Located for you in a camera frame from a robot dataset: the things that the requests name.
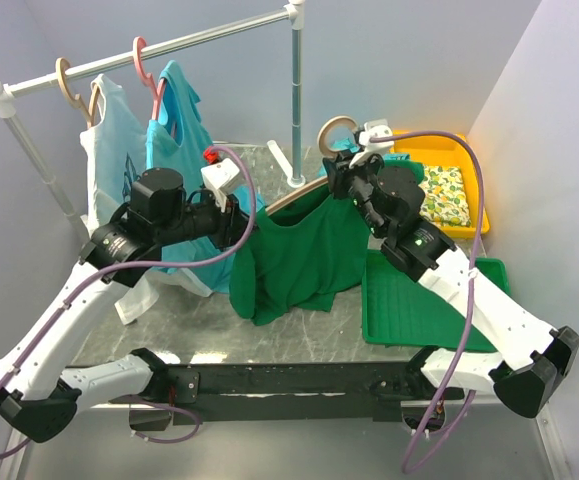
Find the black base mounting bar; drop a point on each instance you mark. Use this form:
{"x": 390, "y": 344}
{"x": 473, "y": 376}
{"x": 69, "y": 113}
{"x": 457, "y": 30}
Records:
{"x": 299, "y": 391}

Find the aluminium frame rail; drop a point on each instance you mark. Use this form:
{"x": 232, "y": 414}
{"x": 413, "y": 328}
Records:
{"x": 488, "y": 444}

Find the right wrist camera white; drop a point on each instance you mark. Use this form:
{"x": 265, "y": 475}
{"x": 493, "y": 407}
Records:
{"x": 374, "y": 138}

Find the green plastic tray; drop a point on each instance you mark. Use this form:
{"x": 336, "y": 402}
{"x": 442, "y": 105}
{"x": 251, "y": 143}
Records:
{"x": 398, "y": 312}

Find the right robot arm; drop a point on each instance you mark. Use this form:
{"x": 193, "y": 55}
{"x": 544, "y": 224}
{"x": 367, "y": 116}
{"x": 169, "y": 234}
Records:
{"x": 531, "y": 357}

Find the green t shirt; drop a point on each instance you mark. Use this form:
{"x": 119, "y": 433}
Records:
{"x": 300, "y": 256}

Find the pink plastic hanger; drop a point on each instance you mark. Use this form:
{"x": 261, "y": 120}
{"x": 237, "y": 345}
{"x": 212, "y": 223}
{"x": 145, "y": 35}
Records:
{"x": 157, "y": 89}

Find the lemon print folded cloth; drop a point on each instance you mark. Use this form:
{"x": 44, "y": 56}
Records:
{"x": 445, "y": 202}

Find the white t shirt blue print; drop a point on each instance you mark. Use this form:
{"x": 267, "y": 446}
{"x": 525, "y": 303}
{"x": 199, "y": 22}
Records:
{"x": 116, "y": 153}

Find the folded teal shirt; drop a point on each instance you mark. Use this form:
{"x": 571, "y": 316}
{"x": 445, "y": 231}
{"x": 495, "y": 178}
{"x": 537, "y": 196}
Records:
{"x": 348, "y": 144}

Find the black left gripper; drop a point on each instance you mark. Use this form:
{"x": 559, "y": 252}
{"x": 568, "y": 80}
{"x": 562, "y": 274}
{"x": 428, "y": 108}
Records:
{"x": 231, "y": 225}

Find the beige hanger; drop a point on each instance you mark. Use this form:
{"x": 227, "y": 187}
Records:
{"x": 326, "y": 151}
{"x": 76, "y": 95}

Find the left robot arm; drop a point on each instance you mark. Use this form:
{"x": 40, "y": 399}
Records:
{"x": 40, "y": 394}

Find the yellow plastic bin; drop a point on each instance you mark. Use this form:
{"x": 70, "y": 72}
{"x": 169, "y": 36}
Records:
{"x": 437, "y": 150}

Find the white metal clothes rack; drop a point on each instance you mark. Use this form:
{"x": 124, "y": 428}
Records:
{"x": 293, "y": 12}

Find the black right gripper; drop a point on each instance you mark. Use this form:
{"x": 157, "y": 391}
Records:
{"x": 340, "y": 172}

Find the light blue t shirt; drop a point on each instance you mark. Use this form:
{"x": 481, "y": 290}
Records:
{"x": 177, "y": 140}

